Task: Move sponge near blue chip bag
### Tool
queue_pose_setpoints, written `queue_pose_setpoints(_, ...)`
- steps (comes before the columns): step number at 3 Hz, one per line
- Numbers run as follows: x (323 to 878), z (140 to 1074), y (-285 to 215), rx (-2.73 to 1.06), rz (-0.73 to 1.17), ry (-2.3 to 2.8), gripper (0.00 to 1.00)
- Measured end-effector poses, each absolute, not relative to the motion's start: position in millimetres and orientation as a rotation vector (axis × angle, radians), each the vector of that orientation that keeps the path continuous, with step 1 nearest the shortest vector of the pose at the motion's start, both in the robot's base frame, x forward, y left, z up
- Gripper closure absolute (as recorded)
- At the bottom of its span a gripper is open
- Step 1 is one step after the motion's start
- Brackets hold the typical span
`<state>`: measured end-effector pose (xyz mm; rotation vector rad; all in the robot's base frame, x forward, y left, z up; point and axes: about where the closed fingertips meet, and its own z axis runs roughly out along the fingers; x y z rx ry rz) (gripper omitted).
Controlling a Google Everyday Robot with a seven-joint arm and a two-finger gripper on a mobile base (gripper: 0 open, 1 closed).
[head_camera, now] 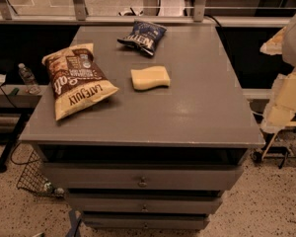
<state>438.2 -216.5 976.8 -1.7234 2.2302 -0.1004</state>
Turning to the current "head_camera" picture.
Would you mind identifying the black side table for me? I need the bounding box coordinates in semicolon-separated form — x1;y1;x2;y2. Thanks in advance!
0;84;47;173

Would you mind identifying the bottom grey drawer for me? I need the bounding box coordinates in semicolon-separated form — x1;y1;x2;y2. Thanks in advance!
82;214;209;230

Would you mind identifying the brown Late July chip bag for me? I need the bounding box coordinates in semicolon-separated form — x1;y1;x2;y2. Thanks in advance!
41;42;118;120

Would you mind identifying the top grey drawer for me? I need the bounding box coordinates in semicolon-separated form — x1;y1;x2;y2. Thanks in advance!
41;163;243;191

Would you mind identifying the grey drawer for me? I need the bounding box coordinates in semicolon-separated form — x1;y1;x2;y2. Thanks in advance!
82;214;209;230
41;163;243;191
66;194;222;214

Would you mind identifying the black wire basket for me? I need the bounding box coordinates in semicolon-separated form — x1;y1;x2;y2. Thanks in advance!
17;151;65;198

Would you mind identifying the yellow sponge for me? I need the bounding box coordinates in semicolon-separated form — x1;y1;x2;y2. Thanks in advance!
130;66;171;90

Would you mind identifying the clear plastic water bottle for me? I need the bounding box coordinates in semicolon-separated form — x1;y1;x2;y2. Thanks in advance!
18;63;40;95

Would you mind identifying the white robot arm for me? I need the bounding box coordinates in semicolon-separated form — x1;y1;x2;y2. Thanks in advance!
260;14;296;133

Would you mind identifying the grey drawer cabinet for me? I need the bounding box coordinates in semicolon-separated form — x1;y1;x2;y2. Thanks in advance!
21;24;264;219

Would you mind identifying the blue Kettle chip bag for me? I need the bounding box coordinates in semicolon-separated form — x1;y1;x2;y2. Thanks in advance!
117;20;167;56

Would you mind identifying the metal window railing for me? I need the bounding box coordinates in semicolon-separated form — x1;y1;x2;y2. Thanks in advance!
0;0;296;27

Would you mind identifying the middle grey drawer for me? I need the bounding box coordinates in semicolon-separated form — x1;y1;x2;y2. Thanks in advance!
66;194;222;214

